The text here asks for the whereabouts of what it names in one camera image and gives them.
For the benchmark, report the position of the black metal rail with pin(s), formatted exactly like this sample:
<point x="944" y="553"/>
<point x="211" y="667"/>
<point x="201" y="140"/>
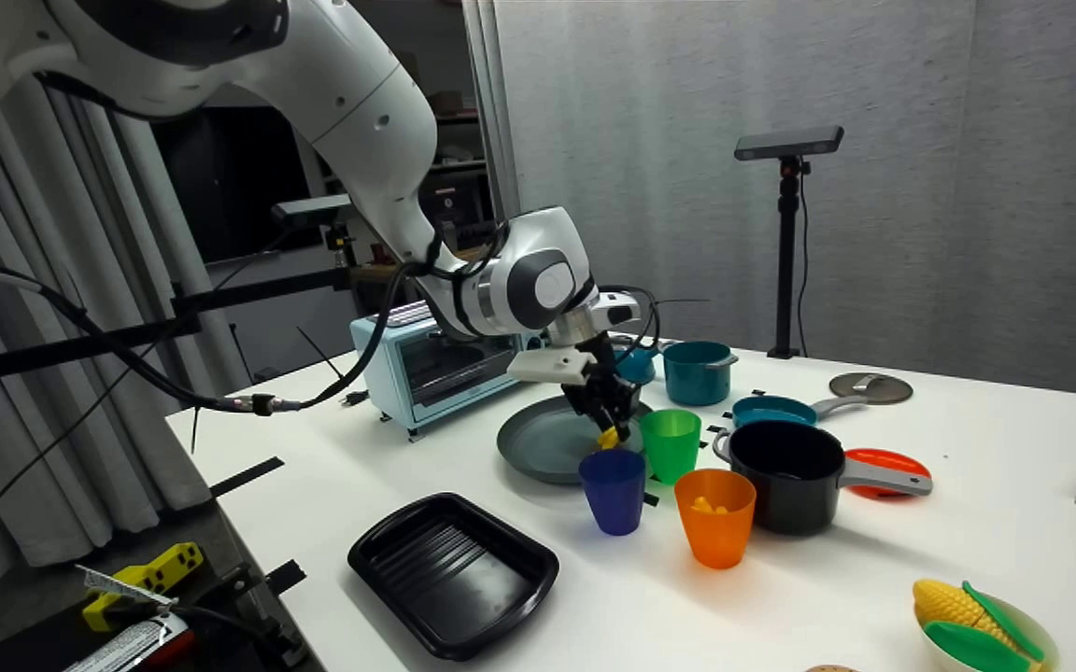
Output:
<point x="89" y="341"/>

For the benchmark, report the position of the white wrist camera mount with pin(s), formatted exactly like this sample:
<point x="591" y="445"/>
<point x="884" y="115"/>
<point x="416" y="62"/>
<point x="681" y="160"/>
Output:
<point x="550" y="364"/>

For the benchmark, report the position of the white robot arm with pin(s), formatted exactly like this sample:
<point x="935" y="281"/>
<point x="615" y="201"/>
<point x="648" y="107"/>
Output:
<point x="337" y="87"/>

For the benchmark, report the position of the grey pleated curtain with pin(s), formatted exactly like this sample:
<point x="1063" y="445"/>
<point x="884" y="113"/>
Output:
<point x="54" y="412"/>

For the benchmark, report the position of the light blue toaster oven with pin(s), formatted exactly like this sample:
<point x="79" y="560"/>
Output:
<point x="418" y="367"/>

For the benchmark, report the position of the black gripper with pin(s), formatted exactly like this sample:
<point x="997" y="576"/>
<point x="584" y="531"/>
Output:
<point x="596" y="367"/>

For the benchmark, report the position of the teal frying pan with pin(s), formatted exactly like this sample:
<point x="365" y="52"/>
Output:
<point x="768" y="412"/>

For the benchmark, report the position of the red and silver tool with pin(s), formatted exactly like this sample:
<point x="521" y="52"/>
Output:
<point x="133" y="648"/>

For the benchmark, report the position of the black ridged tray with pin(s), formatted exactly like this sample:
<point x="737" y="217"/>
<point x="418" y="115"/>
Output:
<point x="450" y="578"/>

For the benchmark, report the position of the teal toy pot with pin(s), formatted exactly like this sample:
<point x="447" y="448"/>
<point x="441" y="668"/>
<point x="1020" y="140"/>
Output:
<point x="697" y="373"/>

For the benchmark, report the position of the dark grey round plate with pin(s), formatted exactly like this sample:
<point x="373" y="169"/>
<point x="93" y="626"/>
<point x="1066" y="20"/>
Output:
<point x="544" y="443"/>

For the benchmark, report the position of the toy burger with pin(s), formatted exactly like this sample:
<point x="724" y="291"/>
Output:
<point x="832" y="668"/>

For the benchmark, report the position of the blue plastic cup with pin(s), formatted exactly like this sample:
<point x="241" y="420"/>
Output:
<point x="615" y="499"/>

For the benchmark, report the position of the grey pot lid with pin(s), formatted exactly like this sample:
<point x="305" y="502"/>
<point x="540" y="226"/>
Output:
<point x="871" y="385"/>

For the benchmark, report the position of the yellow toy fry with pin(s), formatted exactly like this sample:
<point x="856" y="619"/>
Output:
<point x="706" y="505"/>
<point x="609" y="439"/>

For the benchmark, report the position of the pale fabric curtain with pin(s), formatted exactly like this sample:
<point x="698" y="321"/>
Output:
<point x="935" y="188"/>

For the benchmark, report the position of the orange plastic cup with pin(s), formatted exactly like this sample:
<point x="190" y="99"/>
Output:
<point x="714" y="542"/>

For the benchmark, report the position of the small pale bowl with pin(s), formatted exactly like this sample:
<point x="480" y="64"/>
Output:
<point x="1043" y="648"/>

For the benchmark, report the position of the toy corn with green husk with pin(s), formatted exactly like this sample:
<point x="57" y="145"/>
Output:
<point x="952" y="604"/>

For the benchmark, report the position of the black tape strip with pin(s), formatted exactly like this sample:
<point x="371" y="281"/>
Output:
<point x="244" y="474"/>

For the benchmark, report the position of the small red-orange plate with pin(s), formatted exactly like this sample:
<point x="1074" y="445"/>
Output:
<point x="894" y="458"/>

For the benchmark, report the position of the green plastic cup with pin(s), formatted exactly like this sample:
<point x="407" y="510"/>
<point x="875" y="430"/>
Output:
<point x="668" y="448"/>

